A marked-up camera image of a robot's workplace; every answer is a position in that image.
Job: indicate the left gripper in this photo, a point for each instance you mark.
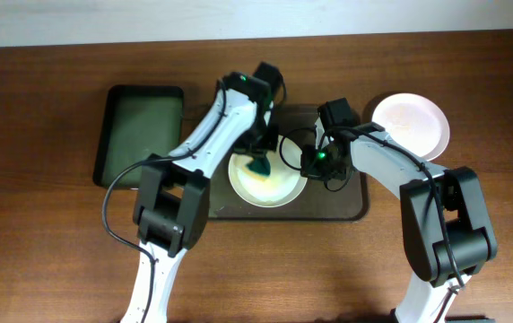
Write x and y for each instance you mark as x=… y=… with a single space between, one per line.
x=245 y=146

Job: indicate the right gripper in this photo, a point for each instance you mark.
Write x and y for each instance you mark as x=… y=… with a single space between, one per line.
x=311 y=170

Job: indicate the green and yellow sponge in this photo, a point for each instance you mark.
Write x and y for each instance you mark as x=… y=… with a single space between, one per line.
x=260 y=165

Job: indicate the white plate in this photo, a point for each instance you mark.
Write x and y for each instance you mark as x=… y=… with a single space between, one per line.
x=415 y=122
x=280 y=187

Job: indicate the white top plate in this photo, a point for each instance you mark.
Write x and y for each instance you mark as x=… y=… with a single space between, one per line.
x=415 y=122

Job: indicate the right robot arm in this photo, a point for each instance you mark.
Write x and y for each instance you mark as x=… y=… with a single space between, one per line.
x=447 y=230

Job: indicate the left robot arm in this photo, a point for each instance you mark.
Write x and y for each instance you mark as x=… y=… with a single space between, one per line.
x=171 y=209

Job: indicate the dark brown serving tray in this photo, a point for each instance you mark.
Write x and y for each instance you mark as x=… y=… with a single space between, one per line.
x=316 y=202

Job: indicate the black rectangular sponge tray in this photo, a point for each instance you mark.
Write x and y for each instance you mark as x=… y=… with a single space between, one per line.
x=138 y=121

